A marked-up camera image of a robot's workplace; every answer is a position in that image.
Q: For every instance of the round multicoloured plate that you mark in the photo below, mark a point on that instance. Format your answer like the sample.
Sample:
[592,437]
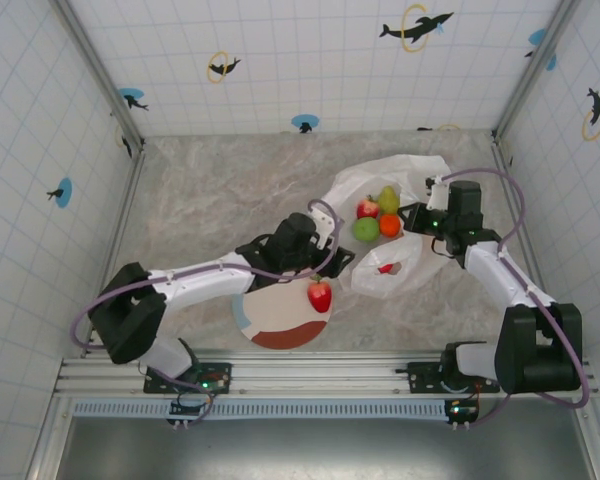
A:
[280,320]

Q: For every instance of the red-orange round fruit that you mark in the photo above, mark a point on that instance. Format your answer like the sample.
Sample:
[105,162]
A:
[390,225]

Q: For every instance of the aluminium side rail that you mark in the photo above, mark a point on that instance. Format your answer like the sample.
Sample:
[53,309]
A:
[125,215]
[505,160]

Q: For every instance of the yellow-green pear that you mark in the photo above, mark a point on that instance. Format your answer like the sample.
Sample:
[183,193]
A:
[389,199]

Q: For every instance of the red-peach apple with leaf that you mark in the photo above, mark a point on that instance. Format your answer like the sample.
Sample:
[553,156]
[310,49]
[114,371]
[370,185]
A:
[368,208]

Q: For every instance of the shiny red fruit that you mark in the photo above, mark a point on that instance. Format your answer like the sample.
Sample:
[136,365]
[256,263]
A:
[320,296]

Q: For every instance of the small controller board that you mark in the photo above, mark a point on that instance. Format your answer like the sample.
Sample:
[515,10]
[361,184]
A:
[182,410]
[462,411]

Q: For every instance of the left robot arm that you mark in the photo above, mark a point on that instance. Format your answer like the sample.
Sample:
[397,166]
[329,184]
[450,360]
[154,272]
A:
[200,282]

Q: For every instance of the dolphin blue circle sticker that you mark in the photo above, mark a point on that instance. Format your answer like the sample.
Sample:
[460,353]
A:
[537,37]
[62,192]
[132,97]
[305,123]

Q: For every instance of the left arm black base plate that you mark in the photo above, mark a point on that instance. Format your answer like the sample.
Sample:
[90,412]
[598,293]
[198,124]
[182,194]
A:
[215,382]

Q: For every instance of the aluminium frame post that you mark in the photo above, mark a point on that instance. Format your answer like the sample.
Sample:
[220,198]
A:
[535,70]
[100,75]

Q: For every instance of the green apple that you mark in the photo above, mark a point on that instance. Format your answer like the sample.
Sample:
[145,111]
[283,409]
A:
[366,230]

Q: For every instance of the grey metal panel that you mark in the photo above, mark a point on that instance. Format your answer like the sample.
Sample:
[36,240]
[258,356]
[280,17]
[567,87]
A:
[330,450]

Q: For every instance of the aluminium mounting rail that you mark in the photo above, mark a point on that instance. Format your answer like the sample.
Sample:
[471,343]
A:
[330,372]

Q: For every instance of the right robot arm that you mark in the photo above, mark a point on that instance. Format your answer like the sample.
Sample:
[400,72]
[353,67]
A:
[500,275]

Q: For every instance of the white plastic bag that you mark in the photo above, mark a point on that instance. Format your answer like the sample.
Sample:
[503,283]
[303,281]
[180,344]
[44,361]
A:
[410,265]

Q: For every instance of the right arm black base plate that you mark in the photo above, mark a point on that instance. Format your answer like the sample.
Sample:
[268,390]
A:
[422,375]

